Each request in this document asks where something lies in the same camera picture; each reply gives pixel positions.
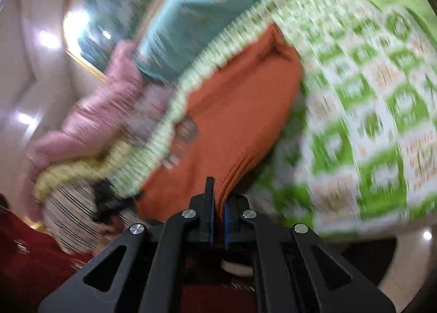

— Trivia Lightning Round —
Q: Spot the purple floral ruffled pillow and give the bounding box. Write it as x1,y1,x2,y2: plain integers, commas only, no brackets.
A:
124,83,176,147

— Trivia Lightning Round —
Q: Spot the rust orange knit sweater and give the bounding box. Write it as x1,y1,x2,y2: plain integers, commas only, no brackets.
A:
136,23,303,221

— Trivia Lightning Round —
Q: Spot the person's left hand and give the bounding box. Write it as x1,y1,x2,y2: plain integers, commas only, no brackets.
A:
96,216,125,245

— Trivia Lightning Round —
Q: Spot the yellow floral pillow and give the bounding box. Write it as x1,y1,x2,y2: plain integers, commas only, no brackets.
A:
32,139,134,203

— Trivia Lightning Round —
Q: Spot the pink quilted blanket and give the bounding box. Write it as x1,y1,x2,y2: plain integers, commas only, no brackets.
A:
18,40,143,222

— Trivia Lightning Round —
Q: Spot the teal floral quilt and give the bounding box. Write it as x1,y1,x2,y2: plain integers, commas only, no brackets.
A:
135,0,258,82

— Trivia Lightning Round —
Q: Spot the green white patterned bedsheet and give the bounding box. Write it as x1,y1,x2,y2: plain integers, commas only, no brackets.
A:
112,0,436,237

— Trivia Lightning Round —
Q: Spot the red garment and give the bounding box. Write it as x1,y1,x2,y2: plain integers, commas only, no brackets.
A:
1,196,256,312

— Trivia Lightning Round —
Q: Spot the plaid checked cloth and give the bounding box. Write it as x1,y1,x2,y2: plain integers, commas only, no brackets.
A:
43,180,146,253

